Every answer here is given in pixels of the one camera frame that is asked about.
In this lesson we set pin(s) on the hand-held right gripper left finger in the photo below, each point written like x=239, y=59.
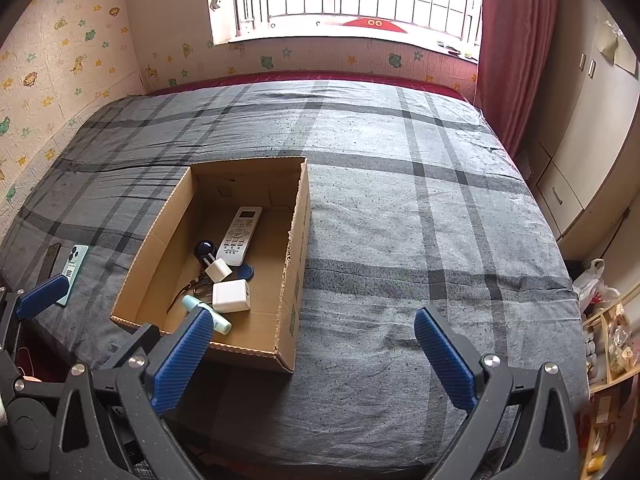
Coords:
x=182, y=355

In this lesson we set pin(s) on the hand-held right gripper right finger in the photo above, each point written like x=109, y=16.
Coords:
x=445, y=360

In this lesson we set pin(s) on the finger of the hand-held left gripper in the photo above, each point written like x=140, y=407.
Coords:
x=140, y=337
x=42, y=292

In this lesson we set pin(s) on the teal cosmetic tube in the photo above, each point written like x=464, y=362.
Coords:
x=190, y=302

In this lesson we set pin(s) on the large white charger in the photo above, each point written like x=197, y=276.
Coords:
x=230, y=297

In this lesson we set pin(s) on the small white charger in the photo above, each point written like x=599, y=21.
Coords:
x=220, y=270

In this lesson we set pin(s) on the brown cardboard box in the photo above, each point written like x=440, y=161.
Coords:
x=260, y=280

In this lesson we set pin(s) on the dark blue round object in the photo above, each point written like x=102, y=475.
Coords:
x=204, y=249

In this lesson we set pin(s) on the white remote control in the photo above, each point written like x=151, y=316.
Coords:
x=239, y=237

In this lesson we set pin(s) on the black phone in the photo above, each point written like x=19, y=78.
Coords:
x=50, y=260

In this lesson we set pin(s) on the teal smartphone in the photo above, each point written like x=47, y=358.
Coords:
x=75, y=265

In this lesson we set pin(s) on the grey plaid bed sheet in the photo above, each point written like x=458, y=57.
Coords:
x=400, y=210

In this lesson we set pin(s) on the white plastic bag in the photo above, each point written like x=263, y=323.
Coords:
x=595, y=285

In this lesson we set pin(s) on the wooden shelf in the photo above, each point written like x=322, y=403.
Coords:
x=610, y=410

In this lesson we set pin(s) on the clear plastic snack bag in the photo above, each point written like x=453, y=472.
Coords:
x=620, y=340

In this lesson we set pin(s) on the beige wardrobe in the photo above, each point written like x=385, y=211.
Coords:
x=590, y=135

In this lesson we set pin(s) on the red mattress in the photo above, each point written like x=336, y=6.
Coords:
x=300, y=77

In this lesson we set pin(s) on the dark red curtain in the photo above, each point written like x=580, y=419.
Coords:
x=515, y=60

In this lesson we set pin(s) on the red sill mat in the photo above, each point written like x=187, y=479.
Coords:
x=375, y=24

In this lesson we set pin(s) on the paper sheet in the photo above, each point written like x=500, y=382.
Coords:
x=620, y=50

